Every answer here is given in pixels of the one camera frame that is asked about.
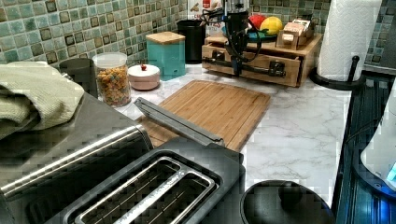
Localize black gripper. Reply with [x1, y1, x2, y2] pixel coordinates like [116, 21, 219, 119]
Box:
[224, 11, 248, 76]

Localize wooden drawer with black handle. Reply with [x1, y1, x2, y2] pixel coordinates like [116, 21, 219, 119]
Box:
[202, 43, 303, 87]

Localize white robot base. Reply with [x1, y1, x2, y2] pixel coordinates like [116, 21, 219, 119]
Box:
[354, 78, 395, 200]

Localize wooden drawer cabinet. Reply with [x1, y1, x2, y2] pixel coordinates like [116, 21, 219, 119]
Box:
[205, 35, 322, 87]

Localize teal fruit plate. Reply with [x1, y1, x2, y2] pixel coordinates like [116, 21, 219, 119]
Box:
[247, 32, 277, 43]

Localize red toy fruit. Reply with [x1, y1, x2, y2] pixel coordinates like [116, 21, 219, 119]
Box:
[249, 14, 266, 30]

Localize yellow toy fruit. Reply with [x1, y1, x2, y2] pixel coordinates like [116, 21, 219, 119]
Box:
[260, 17, 283, 35]

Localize black utensil holder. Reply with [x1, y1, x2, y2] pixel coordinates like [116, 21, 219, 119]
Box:
[177, 20, 205, 64]

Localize bamboo cutting board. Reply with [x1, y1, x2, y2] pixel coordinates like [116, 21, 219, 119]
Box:
[135, 79, 272, 152]

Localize white snack box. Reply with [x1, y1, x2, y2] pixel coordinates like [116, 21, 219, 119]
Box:
[187, 0, 224, 36]

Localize wooden tea bag organizer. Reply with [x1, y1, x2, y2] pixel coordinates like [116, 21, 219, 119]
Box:
[276, 19, 314, 50]

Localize teal canister with wooden lid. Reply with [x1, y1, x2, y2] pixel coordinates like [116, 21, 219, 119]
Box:
[146, 32, 186, 81]

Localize pink lidded bowl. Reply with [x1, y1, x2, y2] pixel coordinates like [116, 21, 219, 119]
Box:
[128, 64, 160, 91]

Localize black paper towel holder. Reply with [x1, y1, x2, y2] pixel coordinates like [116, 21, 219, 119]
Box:
[309, 55, 366, 91]

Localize white paper towel roll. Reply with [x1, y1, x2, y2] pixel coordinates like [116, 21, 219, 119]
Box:
[317, 0, 382, 81]

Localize clear cereal jar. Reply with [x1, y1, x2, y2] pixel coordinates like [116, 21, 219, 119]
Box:
[92, 52, 131, 107]

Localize black two-slot toaster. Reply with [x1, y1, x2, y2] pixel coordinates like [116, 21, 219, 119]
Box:
[25, 136, 247, 224]

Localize black round pot lid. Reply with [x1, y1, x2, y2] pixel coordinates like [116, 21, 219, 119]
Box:
[240, 180, 335, 224]

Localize dark grey cup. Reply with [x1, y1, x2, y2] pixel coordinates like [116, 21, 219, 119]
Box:
[60, 58, 98, 98]

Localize beige folded towel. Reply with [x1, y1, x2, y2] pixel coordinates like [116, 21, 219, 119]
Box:
[0, 62, 84, 139]

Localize stainless toaster oven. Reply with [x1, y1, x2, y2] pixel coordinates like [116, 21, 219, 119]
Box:
[1, 93, 152, 224]

